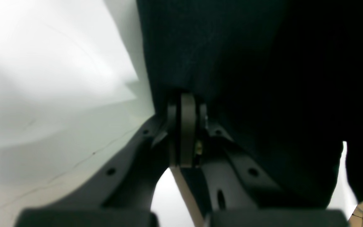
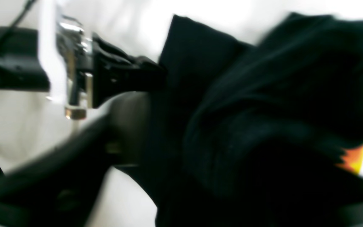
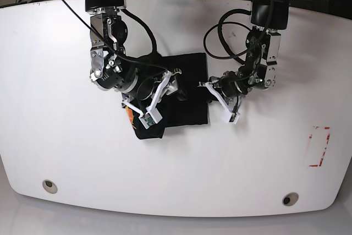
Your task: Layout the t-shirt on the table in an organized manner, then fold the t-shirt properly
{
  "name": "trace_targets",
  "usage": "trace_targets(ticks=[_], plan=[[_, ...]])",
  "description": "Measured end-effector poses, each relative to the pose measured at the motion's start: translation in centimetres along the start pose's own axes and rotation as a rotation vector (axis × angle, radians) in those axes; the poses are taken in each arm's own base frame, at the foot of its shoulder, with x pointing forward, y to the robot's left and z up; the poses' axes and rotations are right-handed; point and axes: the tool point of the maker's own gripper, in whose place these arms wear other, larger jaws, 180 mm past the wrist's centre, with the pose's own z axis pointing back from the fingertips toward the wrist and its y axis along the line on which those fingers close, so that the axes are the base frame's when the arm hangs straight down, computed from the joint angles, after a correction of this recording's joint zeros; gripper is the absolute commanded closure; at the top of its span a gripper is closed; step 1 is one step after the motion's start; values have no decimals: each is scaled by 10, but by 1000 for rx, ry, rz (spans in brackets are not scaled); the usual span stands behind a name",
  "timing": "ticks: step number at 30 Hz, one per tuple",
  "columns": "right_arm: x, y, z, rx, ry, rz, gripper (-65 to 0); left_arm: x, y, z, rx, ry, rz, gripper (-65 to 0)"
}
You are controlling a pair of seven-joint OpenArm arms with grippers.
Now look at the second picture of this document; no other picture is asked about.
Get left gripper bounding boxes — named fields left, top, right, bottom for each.
left=0, top=13, right=94, bottom=120

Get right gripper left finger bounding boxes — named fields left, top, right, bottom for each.
left=0, top=92, right=150, bottom=227

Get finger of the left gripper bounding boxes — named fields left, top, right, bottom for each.
left=92, top=33, right=167, bottom=109

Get black printed t-shirt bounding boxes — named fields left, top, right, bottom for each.
left=129, top=13, right=363, bottom=227

